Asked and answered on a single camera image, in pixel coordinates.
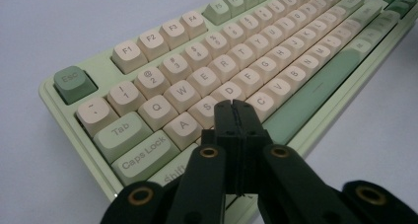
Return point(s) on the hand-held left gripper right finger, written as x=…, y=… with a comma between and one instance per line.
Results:
x=253, y=135

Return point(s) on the green and cream mechanical keyboard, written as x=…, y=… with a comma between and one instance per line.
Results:
x=180, y=92

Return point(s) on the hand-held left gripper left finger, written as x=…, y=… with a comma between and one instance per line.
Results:
x=226, y=132

